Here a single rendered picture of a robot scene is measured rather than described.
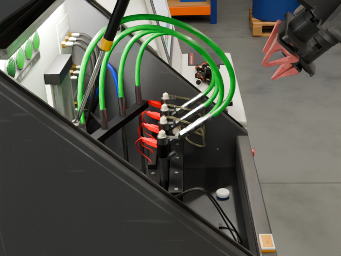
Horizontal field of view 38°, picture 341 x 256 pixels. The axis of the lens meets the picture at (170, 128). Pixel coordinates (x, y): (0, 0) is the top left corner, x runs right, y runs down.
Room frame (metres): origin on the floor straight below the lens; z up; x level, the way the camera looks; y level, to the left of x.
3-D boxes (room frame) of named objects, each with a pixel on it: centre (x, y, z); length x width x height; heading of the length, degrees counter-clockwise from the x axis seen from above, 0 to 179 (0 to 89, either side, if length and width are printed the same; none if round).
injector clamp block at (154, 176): (1.22, 0.02, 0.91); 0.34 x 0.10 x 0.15; 177
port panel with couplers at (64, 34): (1.35, 0.27, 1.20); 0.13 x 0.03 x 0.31; 177
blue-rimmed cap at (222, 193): (1.23, -0.15, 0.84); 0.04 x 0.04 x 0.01
